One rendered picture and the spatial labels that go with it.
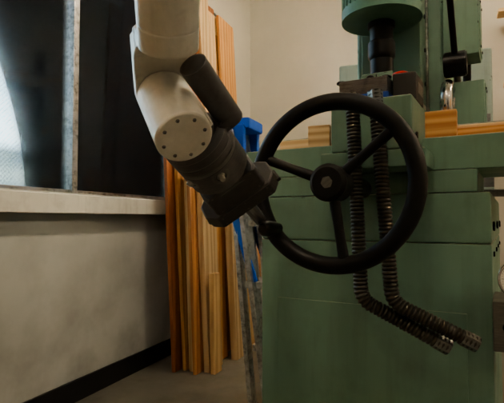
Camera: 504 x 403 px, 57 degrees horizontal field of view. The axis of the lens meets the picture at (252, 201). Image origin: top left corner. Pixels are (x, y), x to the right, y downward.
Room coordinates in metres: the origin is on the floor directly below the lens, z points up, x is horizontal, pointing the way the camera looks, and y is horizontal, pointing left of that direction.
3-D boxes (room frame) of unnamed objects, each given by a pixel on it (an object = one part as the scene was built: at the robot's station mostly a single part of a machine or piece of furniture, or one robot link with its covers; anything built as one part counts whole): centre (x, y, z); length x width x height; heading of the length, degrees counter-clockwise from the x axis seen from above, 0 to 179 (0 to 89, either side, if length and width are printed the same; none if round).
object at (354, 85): (0.85, -0.24, 0.99); 0.13 x 0.11 x 0.06; 61
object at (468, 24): (1.15, -0.53, 1.22); 0.09 x 0.08 x 0.15; 151
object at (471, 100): (1.12, -0.52, 1.02); 0.09 x 0.07 x 0.12; 61
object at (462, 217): (1.15, -0.35, 0.76); 0.57 x 0.45 x 0.09; 151
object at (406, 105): (0.85, -0.23, 0.91); 0.15 x 0.14 x 0.09; 61
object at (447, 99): (1.09, -0.47, 1.02); 0.12 x 0.03 x 0.12; 151
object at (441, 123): (0.94, -0.32, 0.93); 0.19 x 0.02 x 0.07; 61
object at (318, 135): (0.97, -0.14, 0.92); 0.05 x 0.04 x 0.04; 68
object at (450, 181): (0.99, -0.26, 0.82); 0.40 x 0.21 x 0.04; 61
